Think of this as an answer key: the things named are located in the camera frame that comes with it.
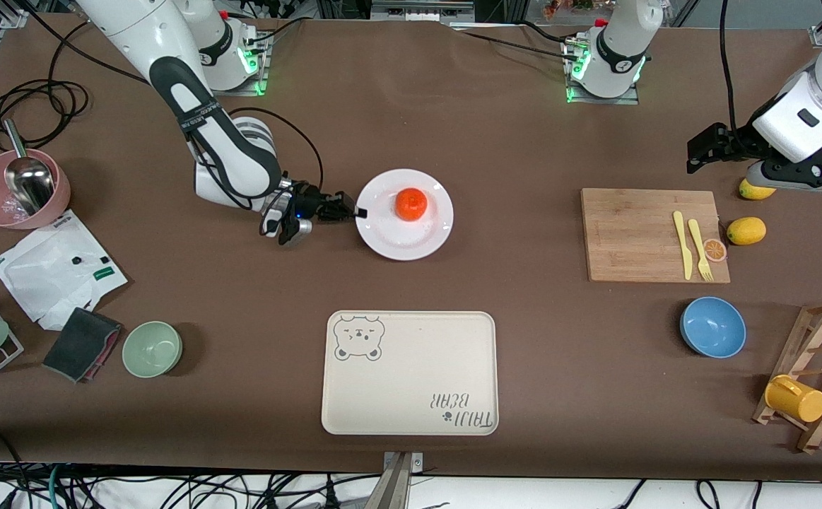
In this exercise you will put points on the yellow plastic knife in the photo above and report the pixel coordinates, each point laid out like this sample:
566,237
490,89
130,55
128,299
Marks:
682,244

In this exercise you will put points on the white round plate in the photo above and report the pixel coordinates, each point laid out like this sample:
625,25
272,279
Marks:
396,237

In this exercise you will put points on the wooden cutting board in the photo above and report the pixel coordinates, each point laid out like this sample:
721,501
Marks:
637,233

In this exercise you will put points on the metal scoop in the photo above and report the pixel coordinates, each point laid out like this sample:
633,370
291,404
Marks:
29,184

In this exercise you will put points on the crumpled clear plastic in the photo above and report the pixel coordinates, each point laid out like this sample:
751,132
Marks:
11,206

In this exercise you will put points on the white plastic bag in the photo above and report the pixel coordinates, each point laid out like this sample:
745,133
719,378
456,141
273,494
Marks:
50,276

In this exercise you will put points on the pink folded cloth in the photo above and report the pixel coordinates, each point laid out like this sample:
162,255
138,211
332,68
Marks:
109,346

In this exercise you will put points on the yellow cup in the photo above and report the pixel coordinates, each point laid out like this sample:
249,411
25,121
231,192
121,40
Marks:
796,399

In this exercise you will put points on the yellow lemon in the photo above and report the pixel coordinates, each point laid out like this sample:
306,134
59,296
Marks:
746,231
753,191

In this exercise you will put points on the blue bowl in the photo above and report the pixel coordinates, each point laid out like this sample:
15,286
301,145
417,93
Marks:
713,327

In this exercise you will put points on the yellow plastic fork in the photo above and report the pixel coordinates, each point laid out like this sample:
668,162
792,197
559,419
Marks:
698,244

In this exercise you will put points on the round orange slice tag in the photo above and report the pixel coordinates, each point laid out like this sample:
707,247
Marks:
715,250

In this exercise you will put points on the dark grey folded cloth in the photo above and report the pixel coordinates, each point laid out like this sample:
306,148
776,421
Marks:
78,345

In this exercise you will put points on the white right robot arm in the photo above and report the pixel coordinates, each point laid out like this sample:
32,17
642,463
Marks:
170,42

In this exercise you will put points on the orange fruit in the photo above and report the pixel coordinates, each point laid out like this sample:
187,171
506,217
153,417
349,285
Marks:
410,204

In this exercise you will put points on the cream bear print tray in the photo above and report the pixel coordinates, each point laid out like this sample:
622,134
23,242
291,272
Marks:
410,375

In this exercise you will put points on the wooden peg rack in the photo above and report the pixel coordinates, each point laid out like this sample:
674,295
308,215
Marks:
801,353

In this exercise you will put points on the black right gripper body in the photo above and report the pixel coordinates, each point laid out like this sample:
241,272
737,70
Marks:
309,199

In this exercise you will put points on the grey metal stand post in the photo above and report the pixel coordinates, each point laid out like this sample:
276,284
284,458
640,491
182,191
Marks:
393,488

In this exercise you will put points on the pale green bowl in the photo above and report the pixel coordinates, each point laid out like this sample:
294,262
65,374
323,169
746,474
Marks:
152,349

